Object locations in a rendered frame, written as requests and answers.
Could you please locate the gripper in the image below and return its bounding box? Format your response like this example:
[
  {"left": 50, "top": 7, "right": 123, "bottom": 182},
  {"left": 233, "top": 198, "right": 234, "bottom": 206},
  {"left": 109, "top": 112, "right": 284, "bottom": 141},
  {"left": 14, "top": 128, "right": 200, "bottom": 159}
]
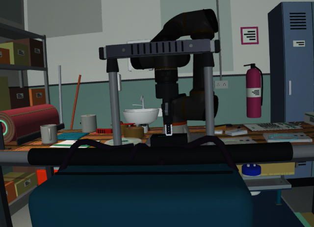
[{"left": 155, "top": 83, "right": 180, "bottom": 136}]

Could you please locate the black concentrator body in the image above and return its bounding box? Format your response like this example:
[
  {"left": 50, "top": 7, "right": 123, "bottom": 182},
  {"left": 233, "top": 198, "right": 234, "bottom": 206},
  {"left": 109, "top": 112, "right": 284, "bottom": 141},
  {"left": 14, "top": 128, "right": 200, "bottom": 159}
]
[{"left": 150, "top": 133, "right": 188, "bottom": 148}]

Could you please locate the red small tray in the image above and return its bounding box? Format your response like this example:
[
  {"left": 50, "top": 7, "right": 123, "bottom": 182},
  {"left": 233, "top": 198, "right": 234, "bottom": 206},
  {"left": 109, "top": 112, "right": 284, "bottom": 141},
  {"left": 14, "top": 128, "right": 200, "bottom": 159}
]
[{"left": 96, "top": 127, "right": 114, "bottom": 135}]

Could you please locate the white flat packet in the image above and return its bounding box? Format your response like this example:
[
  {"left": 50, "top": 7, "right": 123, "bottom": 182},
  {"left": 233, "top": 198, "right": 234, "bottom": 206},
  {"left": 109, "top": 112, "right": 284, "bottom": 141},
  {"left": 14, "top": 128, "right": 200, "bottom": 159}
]
[{"left": 221, "top": 136, "right": 257, "bottom": 144}]

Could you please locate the white sink basin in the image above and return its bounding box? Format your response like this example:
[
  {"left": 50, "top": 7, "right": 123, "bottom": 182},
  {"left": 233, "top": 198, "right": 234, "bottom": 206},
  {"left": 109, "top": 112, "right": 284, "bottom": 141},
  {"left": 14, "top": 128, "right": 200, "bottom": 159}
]
[{"left": 122, "top": 108, "right": 160, "bottom": 127}]

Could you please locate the brown tape roll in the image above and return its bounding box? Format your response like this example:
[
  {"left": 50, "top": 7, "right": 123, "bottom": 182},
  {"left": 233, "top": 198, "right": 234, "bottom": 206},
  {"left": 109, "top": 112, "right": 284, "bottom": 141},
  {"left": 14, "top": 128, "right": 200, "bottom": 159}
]
[{"left": 123, "top": 126, "right": 145, "bottom": 139}]

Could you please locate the white faucet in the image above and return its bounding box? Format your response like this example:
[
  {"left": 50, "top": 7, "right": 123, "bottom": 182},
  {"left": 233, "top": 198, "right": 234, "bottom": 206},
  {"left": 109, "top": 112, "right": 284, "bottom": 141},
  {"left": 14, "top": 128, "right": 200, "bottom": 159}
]
[{"left": 132, "top": 95, "right": 146, "bottom": 110}]

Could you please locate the silver disc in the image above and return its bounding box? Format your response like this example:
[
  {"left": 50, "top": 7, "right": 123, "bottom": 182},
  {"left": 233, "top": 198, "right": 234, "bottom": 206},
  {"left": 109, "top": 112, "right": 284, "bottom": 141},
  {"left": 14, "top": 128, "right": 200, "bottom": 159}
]
[{"left": 104, "top": 137, "right": 135, "bottom": 147}]

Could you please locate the white small device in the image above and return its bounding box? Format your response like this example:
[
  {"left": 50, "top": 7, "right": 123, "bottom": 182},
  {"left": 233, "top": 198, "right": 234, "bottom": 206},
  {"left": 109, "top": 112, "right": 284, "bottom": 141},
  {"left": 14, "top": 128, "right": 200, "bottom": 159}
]
[{"left": 225, "top": 128, "right": 248, "bottom": 136}]

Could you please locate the teal padded seat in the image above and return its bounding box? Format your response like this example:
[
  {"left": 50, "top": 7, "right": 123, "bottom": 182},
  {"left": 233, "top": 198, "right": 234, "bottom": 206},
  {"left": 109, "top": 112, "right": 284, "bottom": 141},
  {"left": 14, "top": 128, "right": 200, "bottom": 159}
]
[{"left": 27, "top": 163, "right": 255, "bottom": 227}]

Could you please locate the grey paper roll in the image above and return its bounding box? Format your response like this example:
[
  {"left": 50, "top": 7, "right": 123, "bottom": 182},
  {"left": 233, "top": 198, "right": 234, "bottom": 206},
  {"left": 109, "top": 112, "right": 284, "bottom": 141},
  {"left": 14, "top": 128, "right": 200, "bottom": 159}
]
[{"left": 80, "top": 114, "right": 98, "bottom": 133}]

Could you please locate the blue white jar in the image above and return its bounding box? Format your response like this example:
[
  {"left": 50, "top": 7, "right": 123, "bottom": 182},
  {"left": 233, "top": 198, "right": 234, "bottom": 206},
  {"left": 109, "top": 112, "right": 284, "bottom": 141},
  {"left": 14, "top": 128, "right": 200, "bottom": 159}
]
[{"left": 241, "top": 163, "right": 261, "bottom": 177}]

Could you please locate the magenta fire extinguisher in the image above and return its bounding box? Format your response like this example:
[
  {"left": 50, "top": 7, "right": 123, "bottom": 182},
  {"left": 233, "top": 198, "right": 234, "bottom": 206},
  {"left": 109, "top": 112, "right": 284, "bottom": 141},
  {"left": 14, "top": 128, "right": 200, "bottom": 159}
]
[{"left": 243, "top": 63, "right": 264, "bottom": 119}]

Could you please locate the teal book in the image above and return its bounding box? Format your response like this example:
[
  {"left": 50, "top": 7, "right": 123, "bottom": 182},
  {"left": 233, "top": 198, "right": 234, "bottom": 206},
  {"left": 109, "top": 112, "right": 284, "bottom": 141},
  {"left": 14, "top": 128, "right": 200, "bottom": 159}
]
[{"left": 57, "top": 131, "right": 90, "bottom": 141}]

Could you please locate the orange stick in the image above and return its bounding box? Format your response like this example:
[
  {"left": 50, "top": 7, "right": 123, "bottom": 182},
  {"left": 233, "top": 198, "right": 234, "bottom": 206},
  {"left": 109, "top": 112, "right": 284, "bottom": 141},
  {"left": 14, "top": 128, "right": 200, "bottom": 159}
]
[{"left": 70, "top": 75, "right": 82, "bottom": 130}]

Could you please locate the white printed sheet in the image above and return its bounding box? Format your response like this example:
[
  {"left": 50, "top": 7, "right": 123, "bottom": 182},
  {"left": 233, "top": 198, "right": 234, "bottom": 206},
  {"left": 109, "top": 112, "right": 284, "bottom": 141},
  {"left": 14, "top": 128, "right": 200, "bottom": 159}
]
[{"left": 243, "top": 122, "right": 304, "bottom": 131}]

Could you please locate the grey conduit pipe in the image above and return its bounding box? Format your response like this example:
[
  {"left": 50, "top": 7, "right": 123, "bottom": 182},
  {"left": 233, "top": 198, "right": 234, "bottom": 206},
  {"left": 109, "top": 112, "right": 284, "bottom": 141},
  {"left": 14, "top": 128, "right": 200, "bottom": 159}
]
[{"left": 215, "top": 0, "right": 223, "bottom": 81}]

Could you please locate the white green paper sheet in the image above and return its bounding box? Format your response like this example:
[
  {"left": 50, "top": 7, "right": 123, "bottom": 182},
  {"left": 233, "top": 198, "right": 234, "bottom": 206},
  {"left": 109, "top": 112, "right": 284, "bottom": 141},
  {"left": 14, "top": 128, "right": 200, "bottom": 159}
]
[{"left": 50, "top": 139, "right": 102, "bottom": 149}]

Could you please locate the grey under shelf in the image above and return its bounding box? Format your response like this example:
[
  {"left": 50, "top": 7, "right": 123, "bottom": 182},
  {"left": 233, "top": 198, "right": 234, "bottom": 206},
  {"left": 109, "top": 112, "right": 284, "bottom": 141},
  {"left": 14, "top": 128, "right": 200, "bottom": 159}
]
[{"left": 242, "top": 175, "right": 292, "bottom": 190}]

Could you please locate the grey pole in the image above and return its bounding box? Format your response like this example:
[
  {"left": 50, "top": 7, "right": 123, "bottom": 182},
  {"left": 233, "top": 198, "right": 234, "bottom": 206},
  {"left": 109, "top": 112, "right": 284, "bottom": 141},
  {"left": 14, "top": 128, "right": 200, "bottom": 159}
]
[{"left": 57, "top": 65, "right": 63, "bottom": 126}]

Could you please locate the beige drawer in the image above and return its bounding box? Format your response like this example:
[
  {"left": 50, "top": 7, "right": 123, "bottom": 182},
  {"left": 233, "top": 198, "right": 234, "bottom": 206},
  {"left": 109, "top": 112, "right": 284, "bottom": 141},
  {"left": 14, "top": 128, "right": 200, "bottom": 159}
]
[{"left": 235, "top": 162, "right": 295, "bottom": 177}]

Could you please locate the white tubing packet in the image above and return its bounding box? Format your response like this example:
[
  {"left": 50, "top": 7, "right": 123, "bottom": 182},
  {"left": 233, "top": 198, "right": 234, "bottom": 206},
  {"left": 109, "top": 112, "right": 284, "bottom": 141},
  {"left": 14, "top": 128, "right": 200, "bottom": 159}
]
[{"left": 262, "top": 132, "right": 314, "bottom": 143}]

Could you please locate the grey mug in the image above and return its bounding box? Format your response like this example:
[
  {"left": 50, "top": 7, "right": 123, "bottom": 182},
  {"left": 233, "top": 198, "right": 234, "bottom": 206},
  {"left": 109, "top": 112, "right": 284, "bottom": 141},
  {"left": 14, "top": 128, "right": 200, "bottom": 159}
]
[{"left": 39, "top": 124, "right": 58, "bottom": 145}]

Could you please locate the pink framed sign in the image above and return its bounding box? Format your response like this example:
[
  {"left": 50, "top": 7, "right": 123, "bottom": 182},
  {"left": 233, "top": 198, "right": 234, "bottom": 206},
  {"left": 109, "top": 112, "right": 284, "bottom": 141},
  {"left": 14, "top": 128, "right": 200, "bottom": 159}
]
[{"left": 240, "top": 26, "right": 259, "bottom": 45}]

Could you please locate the orange cardboard box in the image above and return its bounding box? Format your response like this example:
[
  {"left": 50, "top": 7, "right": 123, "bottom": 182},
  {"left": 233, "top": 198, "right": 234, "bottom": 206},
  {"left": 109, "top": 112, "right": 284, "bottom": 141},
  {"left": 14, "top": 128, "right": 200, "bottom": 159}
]
[
  {"left": 36, "top": 168, "right": 54, "bottom": 186},
  {"left": 0, "top": 47, "right": 11, "bottom": 65},
  {"left": 28, "top": 87, "right": 47, "bottom": 106}
]

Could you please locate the maroon rolled mat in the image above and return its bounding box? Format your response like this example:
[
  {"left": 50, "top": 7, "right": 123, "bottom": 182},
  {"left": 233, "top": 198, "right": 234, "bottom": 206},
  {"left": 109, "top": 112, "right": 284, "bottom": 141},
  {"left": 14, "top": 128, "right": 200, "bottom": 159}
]
[{"left": 0, "top": 103, "right": 61, "bottom": 143}]

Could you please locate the blue metal locker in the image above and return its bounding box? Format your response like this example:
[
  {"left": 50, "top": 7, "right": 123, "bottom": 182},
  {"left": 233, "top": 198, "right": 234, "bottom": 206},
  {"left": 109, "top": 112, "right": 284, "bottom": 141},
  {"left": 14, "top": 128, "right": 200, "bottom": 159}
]
[{"left": 267, "top": 1, "right": 314, "bottom": 124}]

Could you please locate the white green box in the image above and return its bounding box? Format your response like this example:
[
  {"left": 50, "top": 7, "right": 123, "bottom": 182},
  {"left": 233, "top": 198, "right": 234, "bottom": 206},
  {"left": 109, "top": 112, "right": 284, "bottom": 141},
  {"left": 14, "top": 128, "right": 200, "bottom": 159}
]
[{"left": 304, "top": 111, "right": 314, "bottom": 126}]

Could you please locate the grey metal shelf unit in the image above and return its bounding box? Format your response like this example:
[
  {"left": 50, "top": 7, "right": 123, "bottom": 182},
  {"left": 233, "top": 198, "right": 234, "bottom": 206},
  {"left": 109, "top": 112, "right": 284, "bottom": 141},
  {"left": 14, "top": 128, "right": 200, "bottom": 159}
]
[{"left": 0, "top": 23, "right": 55, "bottom": 227}]

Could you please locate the brown cardboard box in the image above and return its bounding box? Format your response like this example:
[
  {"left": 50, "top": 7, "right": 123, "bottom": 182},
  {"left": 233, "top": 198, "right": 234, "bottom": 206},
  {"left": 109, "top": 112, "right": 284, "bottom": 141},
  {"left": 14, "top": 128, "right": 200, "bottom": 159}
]
[
  {"left": 5, "top": 37, "right": 45, "bottom": 68},
  {"left": 9, "top": 87, "right": 31, "bottom": 110}
]

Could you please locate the olive cardboard box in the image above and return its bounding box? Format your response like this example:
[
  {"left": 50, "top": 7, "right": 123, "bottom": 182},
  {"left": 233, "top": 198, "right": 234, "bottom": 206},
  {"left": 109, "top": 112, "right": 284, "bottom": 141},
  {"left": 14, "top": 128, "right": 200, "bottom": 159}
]
[
  {"left": 3, "top": 172, "right": 38, "bottom": 197},
  {"left": 0, "top": 42, "right": 30, "bottom": 66}
]

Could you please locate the black padded grey rail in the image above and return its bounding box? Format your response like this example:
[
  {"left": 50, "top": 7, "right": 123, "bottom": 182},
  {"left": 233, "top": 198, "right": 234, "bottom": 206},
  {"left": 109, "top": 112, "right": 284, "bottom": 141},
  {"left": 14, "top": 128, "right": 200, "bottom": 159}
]
[{"left": 0, "top": 141, "right": 314, "bottom": 167}]

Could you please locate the grey carry handle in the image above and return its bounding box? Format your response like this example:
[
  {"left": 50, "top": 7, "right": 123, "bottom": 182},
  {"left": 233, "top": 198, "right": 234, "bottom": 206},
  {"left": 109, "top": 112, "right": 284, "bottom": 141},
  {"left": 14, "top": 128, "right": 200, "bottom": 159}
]
[{"left": 98, "top": 39, "right": 221, "bottom": 146}]

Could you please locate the grey wall board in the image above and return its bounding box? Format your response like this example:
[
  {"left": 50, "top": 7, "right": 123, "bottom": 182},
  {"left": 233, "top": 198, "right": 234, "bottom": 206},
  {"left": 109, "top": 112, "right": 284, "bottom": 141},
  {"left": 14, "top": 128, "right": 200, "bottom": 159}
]
[{"left": 26, "top": 0, "right": 103, "bottom": 39}]

